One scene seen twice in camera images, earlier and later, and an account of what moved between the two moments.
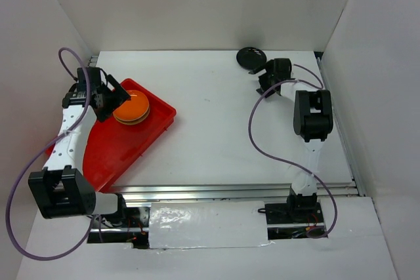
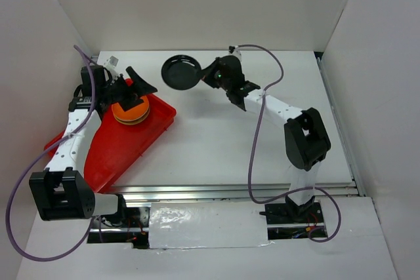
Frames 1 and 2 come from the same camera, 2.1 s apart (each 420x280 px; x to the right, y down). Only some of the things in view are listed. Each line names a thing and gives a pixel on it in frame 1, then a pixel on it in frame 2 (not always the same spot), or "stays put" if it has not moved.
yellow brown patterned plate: x=131 y=122 stays put
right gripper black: x=269 y=69 → x=208 y=73
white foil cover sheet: x=211 y=224 stays put
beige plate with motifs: x=134 y=122 stays put
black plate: x=251 y=58 → x=181 y=72
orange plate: x=133 y=109 stays put
